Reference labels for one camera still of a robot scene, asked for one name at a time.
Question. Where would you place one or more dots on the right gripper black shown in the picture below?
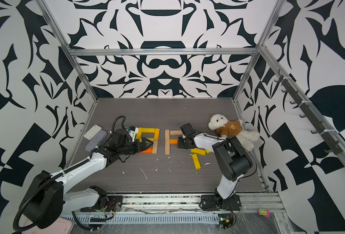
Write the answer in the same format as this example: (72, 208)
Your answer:
(180, 145)

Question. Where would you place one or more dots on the yellow block short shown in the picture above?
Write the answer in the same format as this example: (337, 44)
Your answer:
(199, 151)

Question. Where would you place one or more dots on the amber orange block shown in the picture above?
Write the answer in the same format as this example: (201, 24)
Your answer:
(156, 134)

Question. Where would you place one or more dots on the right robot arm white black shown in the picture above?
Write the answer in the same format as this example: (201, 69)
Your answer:
(233, 159)

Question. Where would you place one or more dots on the purple grey pouch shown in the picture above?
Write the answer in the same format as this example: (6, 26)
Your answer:
(96, 141)

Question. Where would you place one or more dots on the pink green small gadget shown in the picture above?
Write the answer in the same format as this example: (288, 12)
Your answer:
(264, 213)

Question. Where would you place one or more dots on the red orange block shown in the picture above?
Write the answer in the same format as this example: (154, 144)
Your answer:
(148, 151)

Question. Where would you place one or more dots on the natural wood block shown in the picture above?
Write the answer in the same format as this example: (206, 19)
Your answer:
(155, 147)
(167, 137)
(176, 133)
(167, 148)

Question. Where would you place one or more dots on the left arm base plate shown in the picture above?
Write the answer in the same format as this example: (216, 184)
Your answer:
(105, 204)

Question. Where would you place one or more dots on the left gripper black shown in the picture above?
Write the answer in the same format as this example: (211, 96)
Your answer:
(143, 144)

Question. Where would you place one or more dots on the white small device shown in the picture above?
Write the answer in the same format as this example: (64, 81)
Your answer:
(92, 132)

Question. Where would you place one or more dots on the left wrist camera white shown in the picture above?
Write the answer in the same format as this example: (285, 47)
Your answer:
(132, 130)

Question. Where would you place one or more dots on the green circuit board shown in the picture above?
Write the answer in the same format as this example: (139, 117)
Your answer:
(227, 221)

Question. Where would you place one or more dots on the white teddy bear brown shirt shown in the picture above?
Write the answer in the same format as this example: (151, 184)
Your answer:
(225, 128)

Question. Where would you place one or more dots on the pink tray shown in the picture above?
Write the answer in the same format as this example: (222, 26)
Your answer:
(60, 226)

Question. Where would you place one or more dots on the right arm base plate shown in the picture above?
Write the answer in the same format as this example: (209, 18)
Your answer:
(216, 203)

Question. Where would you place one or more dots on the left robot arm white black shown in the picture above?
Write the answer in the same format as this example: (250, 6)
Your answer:
(49, 196)

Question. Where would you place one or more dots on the yellow block long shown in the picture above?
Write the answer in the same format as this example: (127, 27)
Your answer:
(196, 161)

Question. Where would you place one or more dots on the grey hook rail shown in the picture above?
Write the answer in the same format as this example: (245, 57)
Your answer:
(310, 111)

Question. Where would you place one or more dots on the aluminium front rail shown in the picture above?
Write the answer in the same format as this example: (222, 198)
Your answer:
(144, 203)

